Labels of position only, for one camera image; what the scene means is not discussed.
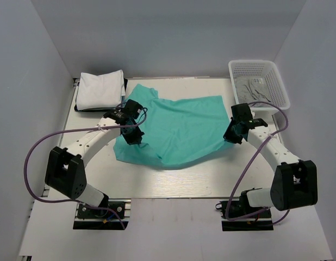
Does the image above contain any teal t-shirt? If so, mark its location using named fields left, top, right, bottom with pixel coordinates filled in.
left=113, top=84, right=233, bottom=168

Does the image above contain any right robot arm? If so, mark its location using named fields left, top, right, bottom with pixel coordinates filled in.
left=223, top=103, right=318, bottom=217

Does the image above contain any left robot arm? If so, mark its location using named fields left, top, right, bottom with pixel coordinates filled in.
left=45, top=100, right=147, bottom=217

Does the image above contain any grey t-shirt in basket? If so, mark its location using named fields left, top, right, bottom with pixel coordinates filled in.
left=234, top=77, right=272, bottom=103

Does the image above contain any folded dark t-shirt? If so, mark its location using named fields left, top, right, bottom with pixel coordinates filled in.
left=74, top=78, right=128, bottom=113

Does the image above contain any folded white t-shirt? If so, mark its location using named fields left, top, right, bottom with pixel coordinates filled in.
left=76, top=70, right=125, bottom=110

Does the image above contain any white plastic basket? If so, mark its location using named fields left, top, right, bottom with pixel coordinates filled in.
left=228, top=60, right=290, bottom=114

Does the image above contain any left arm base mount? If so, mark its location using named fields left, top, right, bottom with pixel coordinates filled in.
left=73, top=199, right=131, bottom=231

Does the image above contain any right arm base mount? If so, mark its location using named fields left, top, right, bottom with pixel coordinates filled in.
left=215, top=200, right=273, bottom=232

